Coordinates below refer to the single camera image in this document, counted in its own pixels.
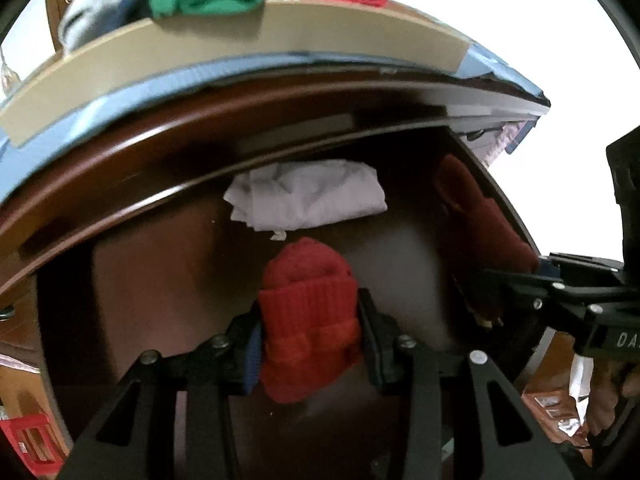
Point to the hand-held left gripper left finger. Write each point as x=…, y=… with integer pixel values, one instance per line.
x=252, y=360

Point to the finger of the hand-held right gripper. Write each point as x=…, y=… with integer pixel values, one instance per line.
x=580, y=267
x=525, y=290

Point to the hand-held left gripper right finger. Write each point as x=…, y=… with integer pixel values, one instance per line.
x=372, y=345

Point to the red ribbed knit sock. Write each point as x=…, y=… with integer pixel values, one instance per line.
x=305, y=300

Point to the dark red sock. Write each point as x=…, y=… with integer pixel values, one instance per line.
x=480, y=220

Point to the pale underwear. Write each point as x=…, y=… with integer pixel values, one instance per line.
x=310, y=195

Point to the gold cardboard tray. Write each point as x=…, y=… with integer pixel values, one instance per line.
x=250, y=45

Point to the navy cloth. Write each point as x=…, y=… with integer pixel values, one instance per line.
x=137, y=5

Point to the grey cloth with dark mark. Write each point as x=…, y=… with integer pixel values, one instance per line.
x=95, y=5

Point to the person's right hand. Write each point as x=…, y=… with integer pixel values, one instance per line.
x=605, y=395

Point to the white plastic bag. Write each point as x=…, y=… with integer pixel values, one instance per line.
x=580, y=385

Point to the pink striped cloth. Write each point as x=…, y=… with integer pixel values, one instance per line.
x=505, y=140

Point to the red plastic stool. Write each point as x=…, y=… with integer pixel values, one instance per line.
x=30, y=435

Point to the pink patterned cloth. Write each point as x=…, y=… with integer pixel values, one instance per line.
x=17, y=361

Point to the dark wooden desk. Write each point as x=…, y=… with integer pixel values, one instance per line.
x=125, y=160

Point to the blue plaid tablecloth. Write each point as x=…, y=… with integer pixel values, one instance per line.
x=150, y=87

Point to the curtain tassel tieback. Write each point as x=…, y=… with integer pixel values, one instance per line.
x=7, y=75

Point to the brown wooden door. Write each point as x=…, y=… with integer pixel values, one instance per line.
x=55, y=15

